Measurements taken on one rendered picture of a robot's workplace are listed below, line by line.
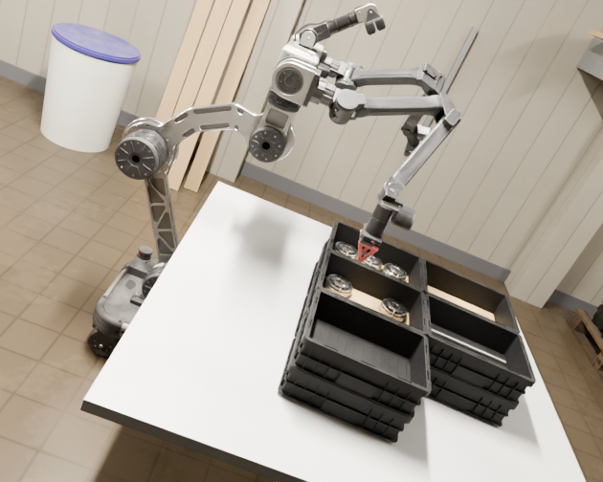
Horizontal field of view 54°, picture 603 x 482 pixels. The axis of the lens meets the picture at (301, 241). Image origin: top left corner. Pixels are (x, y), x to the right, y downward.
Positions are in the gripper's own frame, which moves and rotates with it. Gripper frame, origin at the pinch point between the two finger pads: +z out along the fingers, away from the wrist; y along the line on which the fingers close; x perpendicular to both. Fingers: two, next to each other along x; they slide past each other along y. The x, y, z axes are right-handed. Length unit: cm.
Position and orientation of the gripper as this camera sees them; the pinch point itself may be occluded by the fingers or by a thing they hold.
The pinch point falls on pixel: (361, 254)
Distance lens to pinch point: 198.4
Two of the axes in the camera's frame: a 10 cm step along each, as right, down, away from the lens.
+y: 1.4, -4.1, 9.0
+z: -3.7, 8.2, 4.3
